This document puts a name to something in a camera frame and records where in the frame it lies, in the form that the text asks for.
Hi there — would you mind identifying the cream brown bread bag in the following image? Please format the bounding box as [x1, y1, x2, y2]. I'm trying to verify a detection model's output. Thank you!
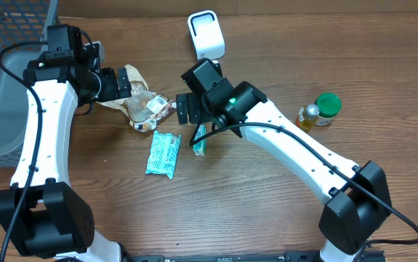
[100, 65, 177, 132]

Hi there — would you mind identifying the small teal white box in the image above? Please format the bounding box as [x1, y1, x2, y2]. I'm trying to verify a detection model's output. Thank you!
[193, 124, 206, 156]

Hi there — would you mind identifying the light teal snack packet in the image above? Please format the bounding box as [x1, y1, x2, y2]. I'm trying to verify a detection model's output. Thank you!
[145, 130, 181, 180]

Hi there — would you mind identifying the yellow Vim dish soap bottle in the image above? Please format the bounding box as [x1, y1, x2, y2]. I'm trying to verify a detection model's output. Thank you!
[295, 104, 320, 133]

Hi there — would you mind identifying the green-capped white bottle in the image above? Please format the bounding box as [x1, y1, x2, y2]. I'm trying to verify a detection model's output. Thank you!
[315, 93, 342, 127]

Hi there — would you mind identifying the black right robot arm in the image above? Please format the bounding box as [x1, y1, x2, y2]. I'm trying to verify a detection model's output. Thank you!
[177, 58, 391, 261]

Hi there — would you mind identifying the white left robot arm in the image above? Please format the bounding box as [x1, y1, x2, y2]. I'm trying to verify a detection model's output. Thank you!
[0, 24, 132, 261]

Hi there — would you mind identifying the white barcode scanner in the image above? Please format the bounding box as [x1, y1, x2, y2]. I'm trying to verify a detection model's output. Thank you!
[187, 10, 225, 60]

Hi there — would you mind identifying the dark grey plastic basket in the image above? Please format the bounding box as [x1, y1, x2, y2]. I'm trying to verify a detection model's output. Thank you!
[0, 0, 58, 167]

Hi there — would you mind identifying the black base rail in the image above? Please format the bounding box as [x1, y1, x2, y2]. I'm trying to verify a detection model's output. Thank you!
[128, 250, 319, 262]

